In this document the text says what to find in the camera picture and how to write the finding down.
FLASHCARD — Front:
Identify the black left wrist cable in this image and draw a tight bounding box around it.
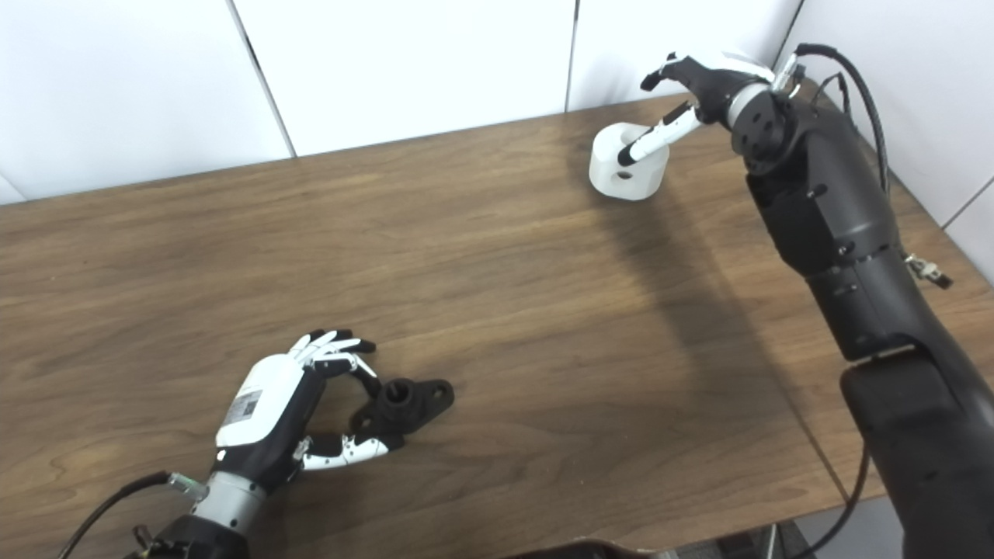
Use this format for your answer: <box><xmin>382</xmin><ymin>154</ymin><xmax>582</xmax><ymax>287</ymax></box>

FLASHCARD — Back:
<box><xmin>58</xmin><ymin>471</ymin><xmax>209</xmax><ymax>559</ymax></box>

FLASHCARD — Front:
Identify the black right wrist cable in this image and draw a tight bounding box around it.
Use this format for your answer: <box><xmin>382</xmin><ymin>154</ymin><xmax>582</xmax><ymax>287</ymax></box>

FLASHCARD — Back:
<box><xmin>792</xmin><ymin>43</ymin><xmax>890</xmax><ymax>559</ymax></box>

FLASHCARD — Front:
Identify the black robot torso edge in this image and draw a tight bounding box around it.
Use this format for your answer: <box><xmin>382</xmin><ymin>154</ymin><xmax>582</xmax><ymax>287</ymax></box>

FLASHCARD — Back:
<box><xmin>505</xmin><ymin>540</ymin><xmax>661</xmax><ymax>559</ymax></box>

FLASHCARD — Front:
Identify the black flanged holder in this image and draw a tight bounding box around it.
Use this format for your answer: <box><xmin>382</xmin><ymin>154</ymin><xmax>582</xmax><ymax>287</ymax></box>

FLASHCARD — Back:
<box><xmin>349</xmin><ymin>378</ymin><xmax>455</xmax><ymax>451</ymax></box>

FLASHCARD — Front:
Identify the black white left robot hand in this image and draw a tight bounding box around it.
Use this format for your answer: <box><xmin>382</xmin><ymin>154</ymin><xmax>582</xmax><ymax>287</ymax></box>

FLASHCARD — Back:
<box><xmin>215</xmin><ymin>329</ymin><xmax>405</xmax><ymax>494</ymax></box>

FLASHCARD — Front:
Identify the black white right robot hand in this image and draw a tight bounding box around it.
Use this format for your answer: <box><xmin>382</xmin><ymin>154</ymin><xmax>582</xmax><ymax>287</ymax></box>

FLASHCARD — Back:
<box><xmin>617</xmin><ymin>50</ymin><xmax>777</xmax><ymax>168</ymax></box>

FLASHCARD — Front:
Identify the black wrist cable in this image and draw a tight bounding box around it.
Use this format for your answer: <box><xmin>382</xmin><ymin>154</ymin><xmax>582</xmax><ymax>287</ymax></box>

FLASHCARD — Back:
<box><xmin>792</xmin><ymin>43</ymin><xmax>890</xmax><ymax>559</ymax></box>
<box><xmin>58</xmin><ymin>471</ymin><xmax>209</xmax><ymax>559</ymax></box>

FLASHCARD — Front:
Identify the round white plastic piece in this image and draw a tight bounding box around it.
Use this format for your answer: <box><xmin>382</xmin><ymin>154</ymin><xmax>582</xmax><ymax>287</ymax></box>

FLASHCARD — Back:
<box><xmin>589</xmin><ymin>123</ymin><xmax>670</xmax><ymax>202</ymax></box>

